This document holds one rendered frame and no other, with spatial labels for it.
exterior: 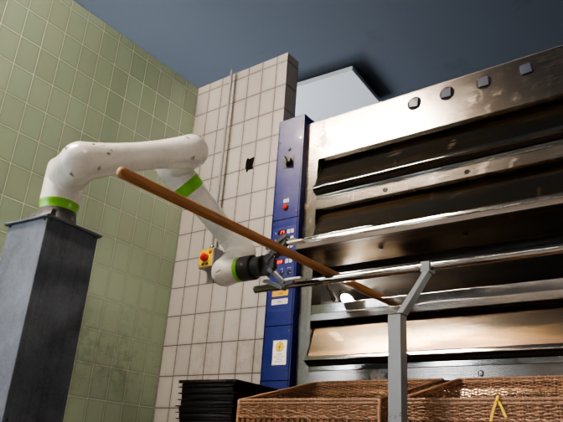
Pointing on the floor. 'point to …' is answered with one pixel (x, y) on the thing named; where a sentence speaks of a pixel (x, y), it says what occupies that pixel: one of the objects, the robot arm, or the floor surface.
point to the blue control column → (286, 185)
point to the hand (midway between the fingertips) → (301, 259)
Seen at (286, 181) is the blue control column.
